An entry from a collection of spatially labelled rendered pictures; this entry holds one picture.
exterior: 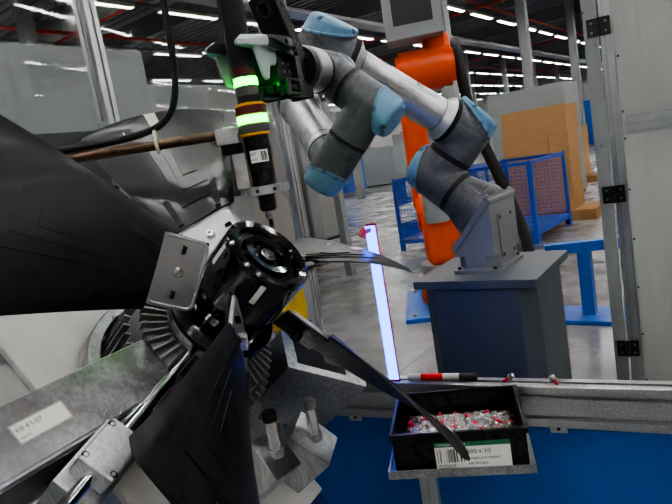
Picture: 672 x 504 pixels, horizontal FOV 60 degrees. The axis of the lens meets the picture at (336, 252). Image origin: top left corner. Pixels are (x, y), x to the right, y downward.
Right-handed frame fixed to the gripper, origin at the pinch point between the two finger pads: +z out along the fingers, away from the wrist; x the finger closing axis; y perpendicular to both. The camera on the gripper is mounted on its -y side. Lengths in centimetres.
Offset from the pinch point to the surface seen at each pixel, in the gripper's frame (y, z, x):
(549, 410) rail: 69, -37, -30
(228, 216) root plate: 23.1, 1.3, 3.9
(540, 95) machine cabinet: -44, -1065, 87
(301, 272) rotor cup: 31.3, 4.3, -8.2
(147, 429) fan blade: 36, 37, -12
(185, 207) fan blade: 21.0, 3.1, 9.7
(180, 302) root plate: 32.0, 14.4, 3.5
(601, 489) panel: 85, -39, -37
